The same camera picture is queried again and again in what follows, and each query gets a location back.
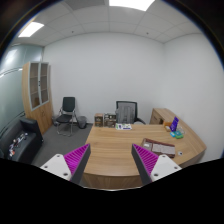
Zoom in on black folding visitor chair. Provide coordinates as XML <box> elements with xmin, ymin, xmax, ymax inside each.
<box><xmin>56</xmin><ymin>97</ymin><xmax>76</xmax><ymax>136</ymax></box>

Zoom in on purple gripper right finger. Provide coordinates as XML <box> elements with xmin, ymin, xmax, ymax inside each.
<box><xmin>131</xmin><ymin>144</ymin><xmax>181</xmax><ymax>185</ymax></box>

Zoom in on wooden office desk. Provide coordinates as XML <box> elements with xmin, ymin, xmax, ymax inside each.
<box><xmin>82</xmin><ymin>124</ymin><xmax>206</xmax><ymax>190</ymax></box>

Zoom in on purple standing card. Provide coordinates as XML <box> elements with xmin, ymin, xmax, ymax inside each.
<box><xmin>170</xmin><ymin>116</ymin><xmax>179</xmax><ymax>132</ymax></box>

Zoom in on right ceiling light panel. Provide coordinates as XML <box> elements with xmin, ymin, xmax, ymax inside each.
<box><xmin>109</xmin><ymin>0</ymin><xmax>155</xmax><ymax>11</ymax></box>

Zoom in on left brown cardboard box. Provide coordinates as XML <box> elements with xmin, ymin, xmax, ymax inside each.
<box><xmin>94</xmin><ymin>113</ymin><xmax>104</xmax><ymax>127</ymax></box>

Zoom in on black leather sofa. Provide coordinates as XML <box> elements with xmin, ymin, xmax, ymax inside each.
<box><xmin>0</xmin><ymin>118</ymin><xmax>43</xmax><ymax>164</ymax></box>

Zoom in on small items on sofa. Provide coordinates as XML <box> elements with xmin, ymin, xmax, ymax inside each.
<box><xmin>8</xmin><ymin>133</ymin><xmax>28</xmax><ymax>158</ymax></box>

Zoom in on left ceiling light panel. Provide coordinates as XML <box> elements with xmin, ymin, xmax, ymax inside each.
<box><xmin>18</xmin><ymin>22</ymin><xmax>44</xmax><ymax>38</ymax></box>

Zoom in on tall wooden glass cabinet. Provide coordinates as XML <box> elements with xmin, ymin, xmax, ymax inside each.
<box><xmin>22</xmin><ymin>62</ymin><xmax>52</xmax><ymax>133</ymax></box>

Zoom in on white green paper booklet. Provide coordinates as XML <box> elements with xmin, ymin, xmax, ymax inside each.
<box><xmin>115</xmin><ymin>123</ymin><xmax>132</xmax><ymax>130</ymax></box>

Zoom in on right dark cardboard box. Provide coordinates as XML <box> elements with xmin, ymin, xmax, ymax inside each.
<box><xmin>104</xmin><ymin>113</ymin><xmax>116</xmax><ymax>128</ymax></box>

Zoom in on ceiling light panel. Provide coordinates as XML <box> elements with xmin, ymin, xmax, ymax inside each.
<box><xmin>18</xmin><ymin>22</ymin><xmax>44</xmax><ymax>38</ymax></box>
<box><xmin>109</xmin><ymin>0</ymin><xmax>155</xmax><ymax>11</ymax></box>

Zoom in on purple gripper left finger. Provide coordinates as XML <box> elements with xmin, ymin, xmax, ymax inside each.
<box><xmin>41</xmin><ymin>144</ymin><xmax>91</xmax><ymax>185</ymax></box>

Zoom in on green blue small box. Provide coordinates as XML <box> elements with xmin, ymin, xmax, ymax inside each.
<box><xmin>170</xmin><ymin>131</ymin><xmax>184</xmax><ymax>139</ymax></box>

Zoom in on black waste bin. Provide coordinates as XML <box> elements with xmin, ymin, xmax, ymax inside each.
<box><xmin>77</xmin><ymin>116</ymin><xmax>87</xmax><ymax>129</ymax></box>

